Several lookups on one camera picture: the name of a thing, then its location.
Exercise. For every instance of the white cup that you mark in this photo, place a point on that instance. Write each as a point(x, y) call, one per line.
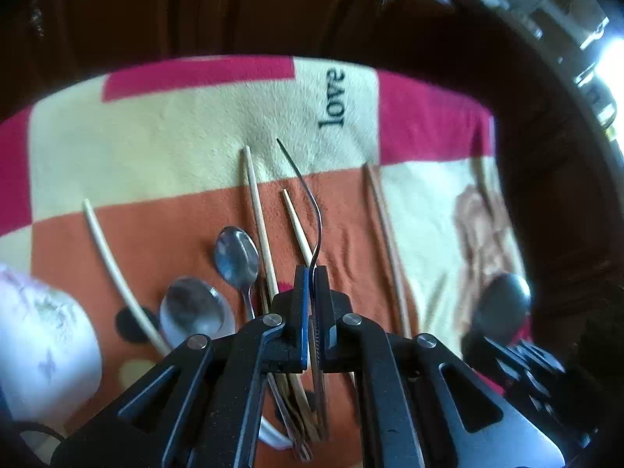
point(39, 346)

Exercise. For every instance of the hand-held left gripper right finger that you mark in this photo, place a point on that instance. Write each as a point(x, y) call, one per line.
point(319, 302)

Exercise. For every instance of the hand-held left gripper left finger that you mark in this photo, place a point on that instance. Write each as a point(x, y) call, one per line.
point(305, 317)

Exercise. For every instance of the white plastic spoon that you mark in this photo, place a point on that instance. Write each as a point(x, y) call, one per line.
point(275, 436)

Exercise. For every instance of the kitchen countertop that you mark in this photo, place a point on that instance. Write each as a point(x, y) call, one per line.
point(519, 14)

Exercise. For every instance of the metal spoon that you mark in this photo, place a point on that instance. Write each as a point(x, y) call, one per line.
point(236, 258)
point(192, 309)
point(504, 302)

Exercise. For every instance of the white chopstick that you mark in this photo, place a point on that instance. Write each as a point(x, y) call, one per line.
point(114, 268)

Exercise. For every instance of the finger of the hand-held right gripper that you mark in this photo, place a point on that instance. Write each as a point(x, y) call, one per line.
point(495, 348)

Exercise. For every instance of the printed fleece blanket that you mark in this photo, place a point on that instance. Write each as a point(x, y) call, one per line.
point(170, 156)

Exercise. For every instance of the wooden chopstick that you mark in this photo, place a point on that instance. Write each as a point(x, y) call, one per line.
point(387, 248)
point(435, 300)
point(296, 224)
point(256, 204)

